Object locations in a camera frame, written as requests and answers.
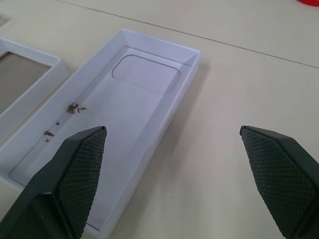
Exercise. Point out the white box insert tray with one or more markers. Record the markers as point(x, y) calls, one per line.
point(27, 74)

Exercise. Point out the white phone box base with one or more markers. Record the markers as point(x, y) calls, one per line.
point(117, 104)

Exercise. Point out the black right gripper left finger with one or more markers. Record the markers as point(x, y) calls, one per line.
point(62, 184)

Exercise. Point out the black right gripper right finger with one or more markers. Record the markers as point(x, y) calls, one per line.
point(281, 179)

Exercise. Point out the red object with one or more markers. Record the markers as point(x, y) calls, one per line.
point(308, 2)

